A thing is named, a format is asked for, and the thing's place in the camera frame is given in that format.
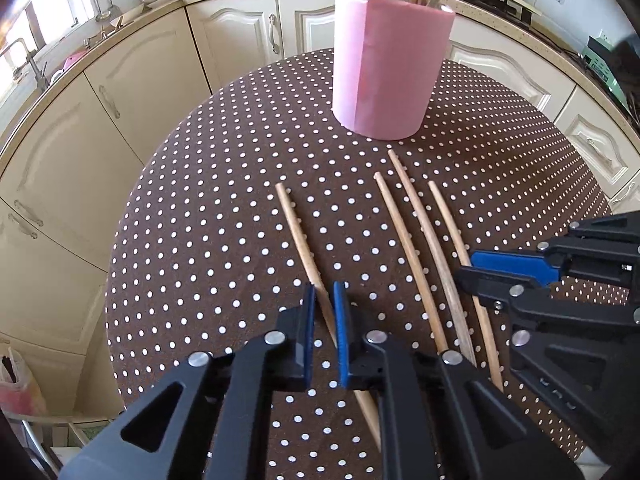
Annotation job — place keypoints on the cream lower cabinets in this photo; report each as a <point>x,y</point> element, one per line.
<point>67,165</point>

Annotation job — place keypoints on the brown polka dot tablecloth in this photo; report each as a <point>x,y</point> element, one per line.
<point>203,258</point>

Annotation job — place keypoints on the pink chopstick cup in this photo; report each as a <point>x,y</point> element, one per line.
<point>387,57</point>

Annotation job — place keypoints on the wooden chopstick four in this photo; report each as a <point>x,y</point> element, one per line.
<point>438,256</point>

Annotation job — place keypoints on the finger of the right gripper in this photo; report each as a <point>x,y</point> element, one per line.
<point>500,289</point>
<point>517,263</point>

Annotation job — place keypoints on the wooden chopstick two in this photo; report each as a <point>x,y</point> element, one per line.
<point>364,399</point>

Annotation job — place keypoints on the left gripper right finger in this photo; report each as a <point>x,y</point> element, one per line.
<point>439,416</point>

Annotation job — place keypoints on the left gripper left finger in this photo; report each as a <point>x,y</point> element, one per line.
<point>208,417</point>

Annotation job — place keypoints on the wooden chopstick three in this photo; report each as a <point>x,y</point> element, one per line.
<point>423,287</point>

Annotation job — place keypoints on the chrome sink faucet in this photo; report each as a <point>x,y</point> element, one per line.
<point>42,81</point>

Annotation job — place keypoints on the green electric cooker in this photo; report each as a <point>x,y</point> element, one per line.
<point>618,67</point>

